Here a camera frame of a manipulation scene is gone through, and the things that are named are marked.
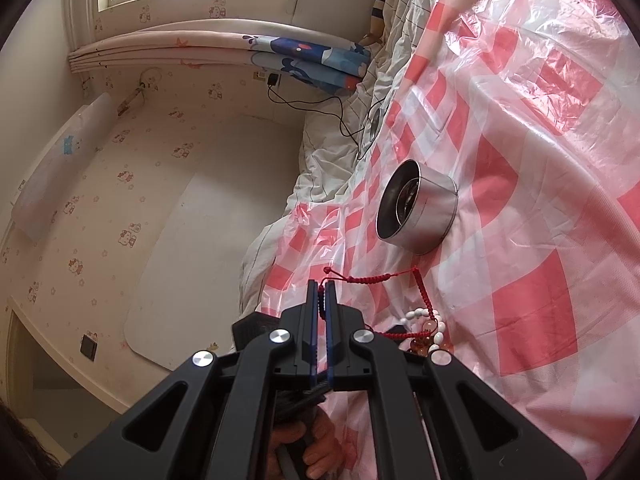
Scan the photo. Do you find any black charging cable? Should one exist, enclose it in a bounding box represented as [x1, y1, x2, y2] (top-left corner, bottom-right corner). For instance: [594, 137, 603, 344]
[264, 72, 388, 162]

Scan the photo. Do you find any person left hand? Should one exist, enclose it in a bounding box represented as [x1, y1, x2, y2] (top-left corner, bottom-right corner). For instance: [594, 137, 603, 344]
[266, 408, 344, 479]

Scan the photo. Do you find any white bead bracelet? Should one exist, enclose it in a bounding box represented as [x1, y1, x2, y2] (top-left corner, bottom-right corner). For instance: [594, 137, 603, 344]
[403, 308, 449, 356]

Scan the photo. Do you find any round silver metal tin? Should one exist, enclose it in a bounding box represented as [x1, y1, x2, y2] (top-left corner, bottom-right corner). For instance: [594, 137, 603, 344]
[375, 159, 458, 255]

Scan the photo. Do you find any white striped duvet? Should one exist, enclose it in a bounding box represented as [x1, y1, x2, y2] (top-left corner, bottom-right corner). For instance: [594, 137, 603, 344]
[240, 0, 436, 318]

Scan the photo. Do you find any red cord bracelet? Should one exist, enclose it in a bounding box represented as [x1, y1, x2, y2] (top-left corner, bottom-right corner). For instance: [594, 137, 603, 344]
[319, 264, 436, 344]

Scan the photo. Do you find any round grey charger pad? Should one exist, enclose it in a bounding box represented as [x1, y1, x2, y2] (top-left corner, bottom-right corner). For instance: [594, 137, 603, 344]
[370, 107, 384, 138]

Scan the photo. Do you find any striped pillow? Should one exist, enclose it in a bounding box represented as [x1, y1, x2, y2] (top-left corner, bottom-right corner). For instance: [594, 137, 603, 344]
[359, 0, 386, 47]

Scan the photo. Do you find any red white checkered plastic sheet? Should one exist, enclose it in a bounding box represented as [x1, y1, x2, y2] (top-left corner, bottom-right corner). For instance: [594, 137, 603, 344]
[260, 0, 639, 479]

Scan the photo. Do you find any white headboard panel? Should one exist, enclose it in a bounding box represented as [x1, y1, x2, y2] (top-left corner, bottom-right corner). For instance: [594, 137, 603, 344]
[124, 115, 302, 370]

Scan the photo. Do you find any blue cartoon curtain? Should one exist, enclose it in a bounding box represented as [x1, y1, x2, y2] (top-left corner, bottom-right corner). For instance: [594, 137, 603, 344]
[242, 35, 371, 94]

